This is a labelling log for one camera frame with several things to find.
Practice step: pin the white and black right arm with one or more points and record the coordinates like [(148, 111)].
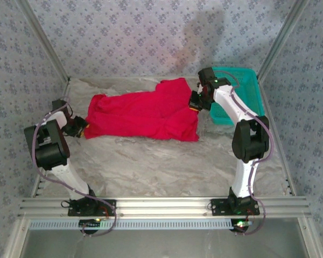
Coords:
[(231, 104)]

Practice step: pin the teal plastic basket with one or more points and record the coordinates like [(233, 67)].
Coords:
[(247, 88)]

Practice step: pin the red t-shirt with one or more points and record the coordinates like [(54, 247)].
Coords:
[(140, 113)]

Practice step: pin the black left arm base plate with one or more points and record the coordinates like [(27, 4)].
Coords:
[(110, 212)]

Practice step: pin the aluminium frame post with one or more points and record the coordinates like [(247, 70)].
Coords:
[(46, 40), (281, 40)]

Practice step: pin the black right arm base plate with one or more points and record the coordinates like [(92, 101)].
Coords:
[(218, 207)]

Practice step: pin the aluminium mounting rail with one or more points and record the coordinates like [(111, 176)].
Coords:
[(164, 205)]

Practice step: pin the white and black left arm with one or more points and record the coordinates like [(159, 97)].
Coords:
[(67, 177)]

